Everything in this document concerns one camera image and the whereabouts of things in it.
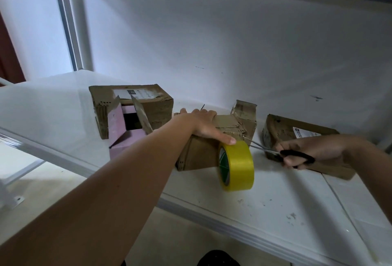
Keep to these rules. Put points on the person's right hand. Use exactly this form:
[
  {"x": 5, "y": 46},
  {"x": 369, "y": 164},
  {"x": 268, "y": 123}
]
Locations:
[{"x": 324, "y": 147}]

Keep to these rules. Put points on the person's left hand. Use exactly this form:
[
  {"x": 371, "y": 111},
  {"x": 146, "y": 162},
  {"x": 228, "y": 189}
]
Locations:
[{"x": 205, "y": 125}]

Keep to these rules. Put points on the corrugated cardboard box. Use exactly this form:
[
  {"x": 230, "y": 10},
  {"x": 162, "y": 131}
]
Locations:
[{"x": 199, "y": 155}]

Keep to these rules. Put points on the small cardboard box red label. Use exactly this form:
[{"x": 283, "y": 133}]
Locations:
[{"x": 246, "y": 113}]

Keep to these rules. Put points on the yellow tape roll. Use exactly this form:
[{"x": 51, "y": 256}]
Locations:
[{"x": 242, "y": 168}]

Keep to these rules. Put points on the pink carton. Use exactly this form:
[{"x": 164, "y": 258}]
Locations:
[{"x": 125, "y": 140}]

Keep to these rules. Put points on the long cardboard box white label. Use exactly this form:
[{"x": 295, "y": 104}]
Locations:
[{"x": 98, "y": 106}]

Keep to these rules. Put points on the person's left forearm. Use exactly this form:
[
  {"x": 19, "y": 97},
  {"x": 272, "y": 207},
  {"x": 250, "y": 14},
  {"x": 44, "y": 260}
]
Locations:
[{"x": 86, "y": 214}]

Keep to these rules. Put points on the person's right forearm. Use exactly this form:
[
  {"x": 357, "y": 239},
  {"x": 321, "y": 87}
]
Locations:
[{"x": 373, "y": 171}]

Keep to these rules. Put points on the person's black trousers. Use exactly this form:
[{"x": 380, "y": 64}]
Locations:
[{"x": 218, "y": 258}]

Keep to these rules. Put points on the white metal shelf rack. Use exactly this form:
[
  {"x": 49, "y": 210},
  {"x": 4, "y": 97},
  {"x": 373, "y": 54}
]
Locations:
[{"x": 43, "y": 116}]

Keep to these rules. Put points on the red-brown door frame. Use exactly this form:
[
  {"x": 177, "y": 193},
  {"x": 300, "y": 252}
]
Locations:
[{"x": 9, "y": 60}]

